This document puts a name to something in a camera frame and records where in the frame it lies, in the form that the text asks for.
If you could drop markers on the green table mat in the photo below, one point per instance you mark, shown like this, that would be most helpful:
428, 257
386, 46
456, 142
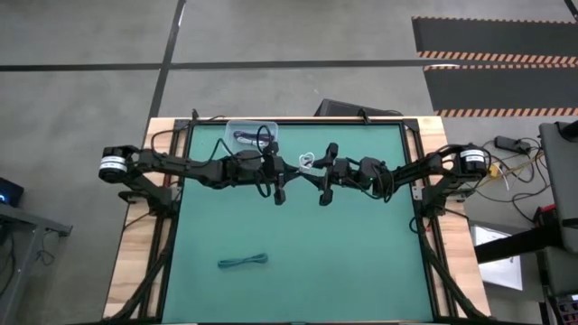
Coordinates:
316, 253

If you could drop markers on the grey cart panel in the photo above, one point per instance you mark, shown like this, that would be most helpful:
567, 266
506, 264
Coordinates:
562, 180

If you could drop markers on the grey metal stand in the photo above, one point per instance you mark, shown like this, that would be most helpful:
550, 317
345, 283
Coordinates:
22, 244

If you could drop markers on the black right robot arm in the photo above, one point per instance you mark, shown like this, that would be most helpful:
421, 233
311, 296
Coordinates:
420, 169

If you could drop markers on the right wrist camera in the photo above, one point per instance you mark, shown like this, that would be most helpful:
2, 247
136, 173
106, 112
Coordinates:
344, 169

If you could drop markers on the black beam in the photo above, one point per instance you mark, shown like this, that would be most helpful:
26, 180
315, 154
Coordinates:
515, 244

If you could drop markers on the black hazard striped floor mat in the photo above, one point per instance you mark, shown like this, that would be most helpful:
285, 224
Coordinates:
501, 90
496, 38

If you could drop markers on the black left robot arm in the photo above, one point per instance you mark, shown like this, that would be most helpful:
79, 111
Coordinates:
180, 164

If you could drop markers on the black device with blue light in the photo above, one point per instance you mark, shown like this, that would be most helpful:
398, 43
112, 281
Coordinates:
9, 192

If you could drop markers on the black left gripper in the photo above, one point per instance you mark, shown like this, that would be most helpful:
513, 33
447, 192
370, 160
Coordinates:
280, 194

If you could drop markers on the black flat box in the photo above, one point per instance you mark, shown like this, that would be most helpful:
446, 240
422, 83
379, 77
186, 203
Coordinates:
343, 109

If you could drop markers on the black table frame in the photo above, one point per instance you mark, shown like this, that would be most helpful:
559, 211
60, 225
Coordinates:
412, 125

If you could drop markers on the clear plastic bin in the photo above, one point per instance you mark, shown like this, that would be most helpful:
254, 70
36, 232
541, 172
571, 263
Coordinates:
232, 124

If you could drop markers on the white paper sheet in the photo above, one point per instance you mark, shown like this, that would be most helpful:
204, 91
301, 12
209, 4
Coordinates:
496, 266

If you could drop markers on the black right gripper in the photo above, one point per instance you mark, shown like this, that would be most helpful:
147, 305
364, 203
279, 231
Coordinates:
326, 194

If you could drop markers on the black power strip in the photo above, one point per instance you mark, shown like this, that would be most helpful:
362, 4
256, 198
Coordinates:
512, 144

